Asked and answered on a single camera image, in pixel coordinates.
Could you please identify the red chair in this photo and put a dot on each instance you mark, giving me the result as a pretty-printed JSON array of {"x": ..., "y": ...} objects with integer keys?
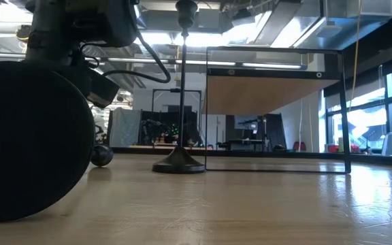
[{"x": 299, "y": 146}]

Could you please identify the black metal candlestick holder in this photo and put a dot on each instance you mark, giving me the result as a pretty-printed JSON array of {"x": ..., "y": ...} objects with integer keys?
[
  {"x": 179, "y": 163},
  {"x": 29, "y": 143}
]

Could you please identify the wall-mounted picture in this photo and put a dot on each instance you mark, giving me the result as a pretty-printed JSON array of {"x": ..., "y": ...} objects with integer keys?
[{"x": 247, "y": 122}]

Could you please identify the wooden shelf riser black frame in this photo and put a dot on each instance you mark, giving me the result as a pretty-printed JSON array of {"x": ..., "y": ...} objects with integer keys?
[{"x": 267, "y": 95}]

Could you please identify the black background robot arm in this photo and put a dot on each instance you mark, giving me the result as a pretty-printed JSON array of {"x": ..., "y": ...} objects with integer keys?
[{"x": 155, "y": 131}]

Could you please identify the black fabric divider panel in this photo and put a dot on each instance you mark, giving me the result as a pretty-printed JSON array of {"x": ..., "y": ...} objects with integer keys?
[{"x": 162, "y": 115}]

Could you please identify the black background gantry frame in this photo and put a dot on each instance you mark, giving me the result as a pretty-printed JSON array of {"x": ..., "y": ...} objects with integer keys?
[{"x": 174, "y": 90}]

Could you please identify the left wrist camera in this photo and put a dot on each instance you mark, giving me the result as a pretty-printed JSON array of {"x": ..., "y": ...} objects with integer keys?
[{"x": 102, "y": 90}]

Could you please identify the gray fabric divider panel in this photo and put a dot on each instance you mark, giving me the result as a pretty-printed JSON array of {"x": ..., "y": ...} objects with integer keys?
[{"x": 124, "y": 127}]

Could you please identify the black standing panel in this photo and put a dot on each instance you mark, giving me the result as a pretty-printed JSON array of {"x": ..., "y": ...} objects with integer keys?
[{"x": 274, "y": 131}]

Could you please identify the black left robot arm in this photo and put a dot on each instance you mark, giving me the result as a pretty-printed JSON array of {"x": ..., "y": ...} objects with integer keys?
[{"x": 114, "y": 24}]

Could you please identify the black ceiling-mounted device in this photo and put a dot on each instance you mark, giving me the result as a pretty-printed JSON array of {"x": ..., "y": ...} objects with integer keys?
[{"x": 20, "y": 33}]

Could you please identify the black aluminium rail frame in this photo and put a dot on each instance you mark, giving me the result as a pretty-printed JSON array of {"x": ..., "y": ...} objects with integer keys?
[{"x": 301, "y": 154}]

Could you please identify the long LED light bar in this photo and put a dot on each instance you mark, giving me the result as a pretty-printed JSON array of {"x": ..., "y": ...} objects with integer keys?
[{"x": 131, "y": 60}]

